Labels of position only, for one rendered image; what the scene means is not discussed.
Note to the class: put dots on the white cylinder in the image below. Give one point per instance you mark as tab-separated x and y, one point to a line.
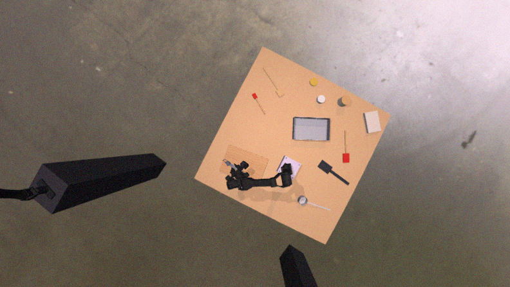
320	99

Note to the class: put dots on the brown wooden board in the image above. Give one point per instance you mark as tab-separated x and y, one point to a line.
257	164

